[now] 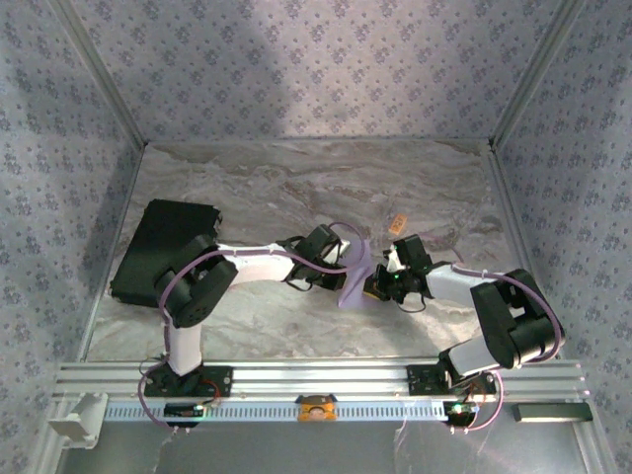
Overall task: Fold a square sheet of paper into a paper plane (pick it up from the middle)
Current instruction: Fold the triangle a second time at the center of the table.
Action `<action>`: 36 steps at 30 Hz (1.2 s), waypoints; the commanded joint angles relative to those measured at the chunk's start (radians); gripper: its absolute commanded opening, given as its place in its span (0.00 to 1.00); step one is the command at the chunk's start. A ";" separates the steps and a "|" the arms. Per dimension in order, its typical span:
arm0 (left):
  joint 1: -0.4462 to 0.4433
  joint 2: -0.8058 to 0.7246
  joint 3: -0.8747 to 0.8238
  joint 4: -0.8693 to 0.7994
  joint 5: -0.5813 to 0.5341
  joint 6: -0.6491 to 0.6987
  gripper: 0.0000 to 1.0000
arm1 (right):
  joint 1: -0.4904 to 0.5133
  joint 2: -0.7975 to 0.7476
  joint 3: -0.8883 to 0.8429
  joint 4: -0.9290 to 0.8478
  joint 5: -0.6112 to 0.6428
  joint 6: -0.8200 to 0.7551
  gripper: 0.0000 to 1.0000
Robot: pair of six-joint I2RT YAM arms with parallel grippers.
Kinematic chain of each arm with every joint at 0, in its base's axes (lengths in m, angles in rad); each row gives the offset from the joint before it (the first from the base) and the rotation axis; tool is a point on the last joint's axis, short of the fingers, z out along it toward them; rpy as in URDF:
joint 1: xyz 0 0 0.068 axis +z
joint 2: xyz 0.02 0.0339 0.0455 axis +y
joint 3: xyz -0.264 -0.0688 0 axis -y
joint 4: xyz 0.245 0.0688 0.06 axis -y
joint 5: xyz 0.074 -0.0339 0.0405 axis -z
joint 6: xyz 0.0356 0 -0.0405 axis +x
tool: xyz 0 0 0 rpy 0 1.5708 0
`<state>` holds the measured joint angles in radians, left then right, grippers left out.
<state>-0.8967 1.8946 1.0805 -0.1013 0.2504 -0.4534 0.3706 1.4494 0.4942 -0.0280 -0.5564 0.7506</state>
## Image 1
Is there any purple paper sheet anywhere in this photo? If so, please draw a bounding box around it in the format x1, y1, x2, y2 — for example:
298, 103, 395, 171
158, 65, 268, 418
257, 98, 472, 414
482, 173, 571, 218
337, 240, 379, 311

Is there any orange figure clip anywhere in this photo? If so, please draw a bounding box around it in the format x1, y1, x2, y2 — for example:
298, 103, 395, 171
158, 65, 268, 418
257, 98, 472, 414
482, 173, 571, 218
295, 393, 338, 424

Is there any small circuit board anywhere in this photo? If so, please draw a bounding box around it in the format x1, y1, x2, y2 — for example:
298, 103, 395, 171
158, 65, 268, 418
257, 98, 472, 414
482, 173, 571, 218
164, 402, 204, 426
442, 400, 479, 426

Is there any black flat case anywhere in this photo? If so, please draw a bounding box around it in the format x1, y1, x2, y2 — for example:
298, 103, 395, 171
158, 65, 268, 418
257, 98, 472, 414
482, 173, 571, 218
109, 198, 222, 307

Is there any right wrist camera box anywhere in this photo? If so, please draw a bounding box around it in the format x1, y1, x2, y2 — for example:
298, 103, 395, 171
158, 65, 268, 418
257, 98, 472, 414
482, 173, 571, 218
383, 244, 409, 274

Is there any purple cable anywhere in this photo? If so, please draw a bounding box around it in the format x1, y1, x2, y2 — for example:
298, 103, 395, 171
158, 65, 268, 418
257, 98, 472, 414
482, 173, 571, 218
427, 236, 567, 435
137, 220, 369, 435

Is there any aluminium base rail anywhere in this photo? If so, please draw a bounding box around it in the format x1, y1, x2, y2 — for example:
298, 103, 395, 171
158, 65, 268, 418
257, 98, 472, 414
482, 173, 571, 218
52, 358, 592, 402

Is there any aluminium side rail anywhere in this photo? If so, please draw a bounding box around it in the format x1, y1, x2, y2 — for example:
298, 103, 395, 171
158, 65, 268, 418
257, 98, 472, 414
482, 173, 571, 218
486, 145, 564, 359
81, 142, 148, 364

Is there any white slotted cable duct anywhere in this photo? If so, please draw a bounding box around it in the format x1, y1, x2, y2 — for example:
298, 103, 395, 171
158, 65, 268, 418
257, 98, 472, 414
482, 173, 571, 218
104, 398, 448, 424

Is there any aluminium corner post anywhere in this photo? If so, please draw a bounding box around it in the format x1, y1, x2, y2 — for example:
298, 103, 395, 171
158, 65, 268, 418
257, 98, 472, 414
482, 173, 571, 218
491, 0, 592, 147

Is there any white plastic bracket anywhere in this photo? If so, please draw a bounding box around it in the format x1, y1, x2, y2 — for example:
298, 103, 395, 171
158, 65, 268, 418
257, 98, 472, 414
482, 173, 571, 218
46, 392, 108, 450

